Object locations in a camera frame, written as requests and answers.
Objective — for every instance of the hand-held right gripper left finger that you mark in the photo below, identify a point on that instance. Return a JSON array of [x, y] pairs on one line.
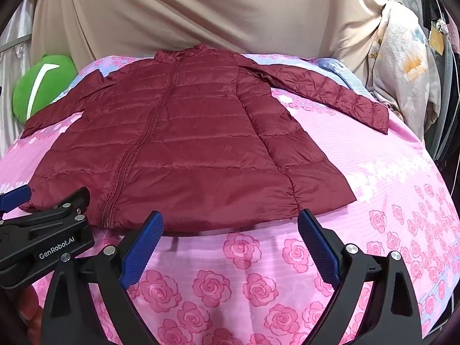
[[143, 244]]

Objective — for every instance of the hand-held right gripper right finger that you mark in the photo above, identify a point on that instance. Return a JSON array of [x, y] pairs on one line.
[[318, 244]]

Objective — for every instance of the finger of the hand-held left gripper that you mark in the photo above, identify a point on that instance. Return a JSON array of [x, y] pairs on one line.
[[16, 197], [72, 201]]

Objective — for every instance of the maroon puffer jacket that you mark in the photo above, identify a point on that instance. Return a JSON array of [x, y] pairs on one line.
[[201, 133]]

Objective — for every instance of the person's left hand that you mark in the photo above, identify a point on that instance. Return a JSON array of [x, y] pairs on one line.
[[28, 309]]

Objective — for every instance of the pink floral bedsheet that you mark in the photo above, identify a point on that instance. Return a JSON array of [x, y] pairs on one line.
[[359, 194]]

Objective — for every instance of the green plush pillow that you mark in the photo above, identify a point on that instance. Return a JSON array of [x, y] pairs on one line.
[[61, 82]]

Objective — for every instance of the white sheer curtain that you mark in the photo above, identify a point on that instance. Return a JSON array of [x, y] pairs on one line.
[[14, 68]]

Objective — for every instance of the grey metal bar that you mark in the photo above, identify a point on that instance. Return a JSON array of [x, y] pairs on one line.
[[16, 42]]

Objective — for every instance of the pale floral hanging cloth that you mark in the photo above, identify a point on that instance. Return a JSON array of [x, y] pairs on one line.
[[402, 61]]

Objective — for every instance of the tan paper tag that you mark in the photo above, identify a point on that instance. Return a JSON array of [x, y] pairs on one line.
[[436, 41]]

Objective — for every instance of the beige curtain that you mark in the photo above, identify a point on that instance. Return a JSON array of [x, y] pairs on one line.
[[215, 7]]

